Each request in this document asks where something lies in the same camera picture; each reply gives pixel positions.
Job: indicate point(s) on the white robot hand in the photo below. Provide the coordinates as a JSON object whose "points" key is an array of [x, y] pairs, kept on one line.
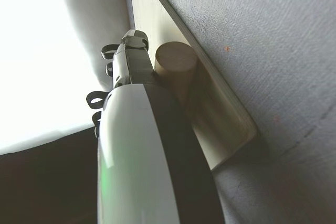
{"points": [[136, 155]]}

